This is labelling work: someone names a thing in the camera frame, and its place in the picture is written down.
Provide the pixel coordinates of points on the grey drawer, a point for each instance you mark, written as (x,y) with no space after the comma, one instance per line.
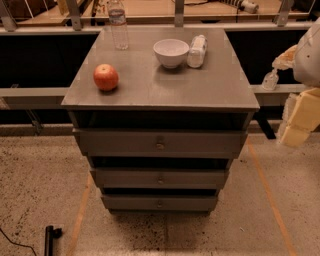
(159,178)
(162,203)
(103,142)

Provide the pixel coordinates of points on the bottom grey drawer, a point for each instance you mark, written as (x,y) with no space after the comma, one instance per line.
(162,203)

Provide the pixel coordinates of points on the red apple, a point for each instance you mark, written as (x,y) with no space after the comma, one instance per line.
(105,77)

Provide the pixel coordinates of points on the grey drawer cabinet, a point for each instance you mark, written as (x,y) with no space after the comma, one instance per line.
(149,97)

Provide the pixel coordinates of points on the middle grey drawer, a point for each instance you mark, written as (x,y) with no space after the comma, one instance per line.
(159,178)

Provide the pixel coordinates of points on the top grey drawer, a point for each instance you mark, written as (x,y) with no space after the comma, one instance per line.
(103,142)

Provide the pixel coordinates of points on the clear plastic water bottle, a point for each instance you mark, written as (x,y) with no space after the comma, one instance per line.
(118,23)

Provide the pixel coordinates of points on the clear soap dispenser bottle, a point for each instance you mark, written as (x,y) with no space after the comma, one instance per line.
(270,80)

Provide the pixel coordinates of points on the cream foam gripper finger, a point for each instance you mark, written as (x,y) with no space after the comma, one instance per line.
(301,116)

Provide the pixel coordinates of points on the white tool on back table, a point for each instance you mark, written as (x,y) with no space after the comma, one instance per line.
(244,5)

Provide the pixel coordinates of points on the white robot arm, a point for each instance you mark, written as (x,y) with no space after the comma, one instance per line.
(303,58)

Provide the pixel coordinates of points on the white ceramic bowl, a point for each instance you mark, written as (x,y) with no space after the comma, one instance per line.
(171,52)

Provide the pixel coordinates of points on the black floor stand post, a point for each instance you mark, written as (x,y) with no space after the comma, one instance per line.
(51,234)

